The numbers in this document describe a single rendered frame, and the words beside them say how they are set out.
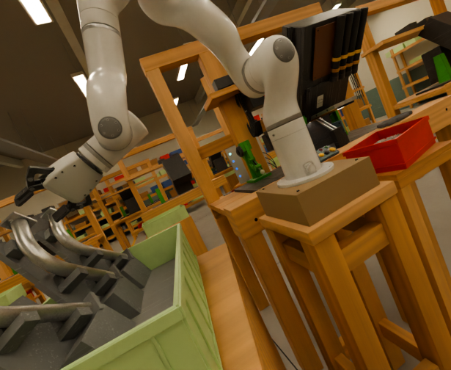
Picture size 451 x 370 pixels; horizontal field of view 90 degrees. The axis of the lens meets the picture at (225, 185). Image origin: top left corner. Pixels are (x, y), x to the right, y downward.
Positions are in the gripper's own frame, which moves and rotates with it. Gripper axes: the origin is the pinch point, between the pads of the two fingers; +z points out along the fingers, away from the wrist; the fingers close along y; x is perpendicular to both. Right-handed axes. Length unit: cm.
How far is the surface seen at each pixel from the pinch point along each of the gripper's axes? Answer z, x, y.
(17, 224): 5.0, 0.4, 1.2
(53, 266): 5.2, 12.9, -4.1
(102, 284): 6.0, 14.4, -18.6
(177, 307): -12.2, 44.4, 3.4
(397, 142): -90, 49, -43
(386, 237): -56, 61, -43
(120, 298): 3.7, 22.0, -18.2
